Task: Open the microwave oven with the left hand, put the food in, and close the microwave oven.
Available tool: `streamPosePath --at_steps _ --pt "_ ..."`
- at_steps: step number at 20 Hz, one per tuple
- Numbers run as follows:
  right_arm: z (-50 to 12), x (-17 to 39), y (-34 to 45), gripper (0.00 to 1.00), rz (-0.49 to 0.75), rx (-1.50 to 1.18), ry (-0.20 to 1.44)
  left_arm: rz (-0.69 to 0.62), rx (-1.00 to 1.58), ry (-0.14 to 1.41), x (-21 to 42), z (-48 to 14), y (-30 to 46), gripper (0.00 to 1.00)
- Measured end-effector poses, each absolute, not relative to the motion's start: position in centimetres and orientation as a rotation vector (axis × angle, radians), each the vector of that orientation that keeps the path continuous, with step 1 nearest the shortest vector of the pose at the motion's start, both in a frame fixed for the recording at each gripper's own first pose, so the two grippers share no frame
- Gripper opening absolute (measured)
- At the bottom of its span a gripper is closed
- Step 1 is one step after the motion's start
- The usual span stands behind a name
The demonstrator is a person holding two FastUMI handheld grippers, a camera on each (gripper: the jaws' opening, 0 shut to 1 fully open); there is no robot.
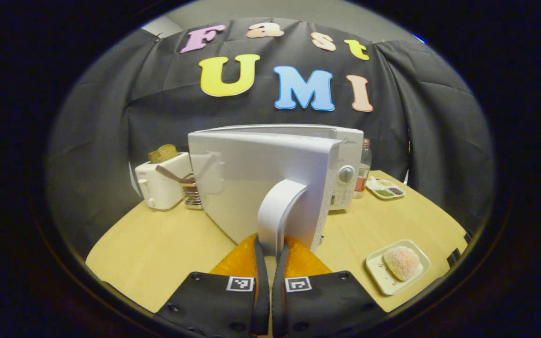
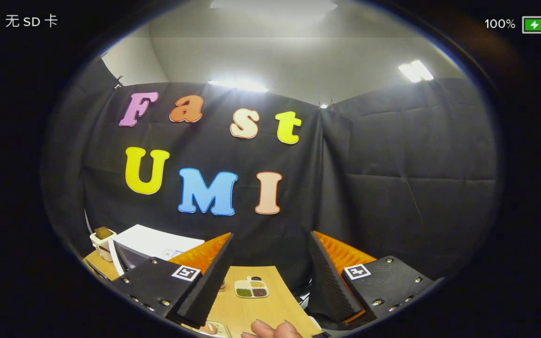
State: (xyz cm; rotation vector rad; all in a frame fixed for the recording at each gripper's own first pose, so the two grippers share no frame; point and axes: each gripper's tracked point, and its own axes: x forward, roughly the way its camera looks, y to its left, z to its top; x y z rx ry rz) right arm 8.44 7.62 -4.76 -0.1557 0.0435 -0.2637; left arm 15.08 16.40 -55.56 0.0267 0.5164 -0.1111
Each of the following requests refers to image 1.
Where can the pink round pastry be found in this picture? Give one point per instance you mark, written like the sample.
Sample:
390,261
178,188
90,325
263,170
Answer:
402,263

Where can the black clamp mount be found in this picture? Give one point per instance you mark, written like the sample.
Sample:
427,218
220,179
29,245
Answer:
456,256

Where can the black backdrop cloth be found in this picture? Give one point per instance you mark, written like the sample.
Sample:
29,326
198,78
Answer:
111,117

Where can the pale green square plate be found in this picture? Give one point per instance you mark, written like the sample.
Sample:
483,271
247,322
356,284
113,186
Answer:
381,274

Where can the brown wooden spoon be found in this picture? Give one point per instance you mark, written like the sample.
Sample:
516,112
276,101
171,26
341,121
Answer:
172,174

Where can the brown bread slice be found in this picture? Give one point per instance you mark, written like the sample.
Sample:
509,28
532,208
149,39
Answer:
163,153

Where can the white microwave oven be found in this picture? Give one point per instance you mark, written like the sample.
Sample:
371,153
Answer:
251,164

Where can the white toaster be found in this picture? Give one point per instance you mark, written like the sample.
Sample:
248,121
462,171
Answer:
162,188

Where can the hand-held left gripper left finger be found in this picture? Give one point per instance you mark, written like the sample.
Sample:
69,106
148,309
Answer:
261,291

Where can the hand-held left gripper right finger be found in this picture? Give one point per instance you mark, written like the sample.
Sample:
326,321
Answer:
279,295

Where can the clear plastic bottle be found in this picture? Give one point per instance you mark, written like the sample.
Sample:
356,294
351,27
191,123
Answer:
362,173

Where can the white divided condiment dish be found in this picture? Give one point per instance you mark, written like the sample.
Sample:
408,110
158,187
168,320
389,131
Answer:
385,188

